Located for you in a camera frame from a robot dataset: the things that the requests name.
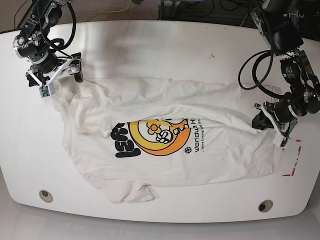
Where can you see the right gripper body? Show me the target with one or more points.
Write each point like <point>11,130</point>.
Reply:
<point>51,64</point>

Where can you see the red tape rectangle marking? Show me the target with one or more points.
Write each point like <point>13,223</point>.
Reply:
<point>289,158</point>

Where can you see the table cable grommet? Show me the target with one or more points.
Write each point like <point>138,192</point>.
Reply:
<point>265,206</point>
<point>46,196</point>

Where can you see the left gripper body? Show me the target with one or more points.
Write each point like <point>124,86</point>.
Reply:
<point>281,114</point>

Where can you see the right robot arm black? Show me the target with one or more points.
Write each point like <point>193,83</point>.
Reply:
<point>46,55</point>

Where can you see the white t-shirt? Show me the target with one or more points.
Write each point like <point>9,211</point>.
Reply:
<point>126,135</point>

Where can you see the left table cable grommet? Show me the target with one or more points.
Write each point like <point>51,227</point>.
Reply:
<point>46,196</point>

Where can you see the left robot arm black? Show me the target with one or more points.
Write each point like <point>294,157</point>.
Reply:
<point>272,20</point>

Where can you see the right table cable grommet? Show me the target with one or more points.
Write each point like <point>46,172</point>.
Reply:
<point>265,206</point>

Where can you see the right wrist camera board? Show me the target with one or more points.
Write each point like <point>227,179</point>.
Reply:
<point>47,90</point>

